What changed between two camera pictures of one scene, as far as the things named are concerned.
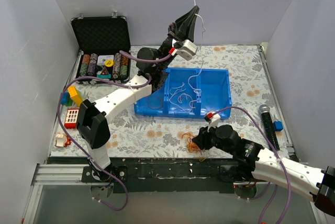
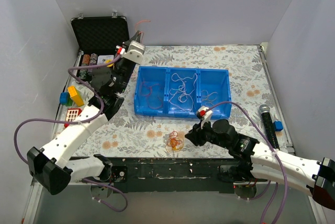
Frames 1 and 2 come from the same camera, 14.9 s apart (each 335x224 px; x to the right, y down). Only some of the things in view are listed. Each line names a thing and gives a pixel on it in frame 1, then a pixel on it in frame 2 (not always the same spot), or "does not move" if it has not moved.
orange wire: (192, 147) -> (173, 141)
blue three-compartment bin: (188, 93) does not move
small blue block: (278, 125) does not move
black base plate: (160, 175) does not move
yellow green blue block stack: (73, 96) does not move
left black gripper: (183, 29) -> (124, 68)
